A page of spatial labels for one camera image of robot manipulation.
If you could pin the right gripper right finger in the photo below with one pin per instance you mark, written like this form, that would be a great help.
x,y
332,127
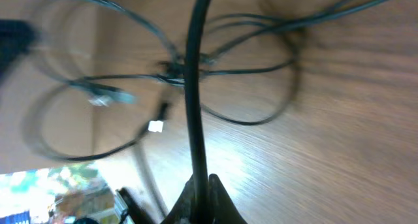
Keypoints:
x,y
223,209

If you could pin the colourful clutter beyond table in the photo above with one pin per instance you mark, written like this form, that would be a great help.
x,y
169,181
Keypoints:
x,y
76,193

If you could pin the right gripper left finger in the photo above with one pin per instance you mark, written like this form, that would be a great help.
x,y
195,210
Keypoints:
x,y
181,211

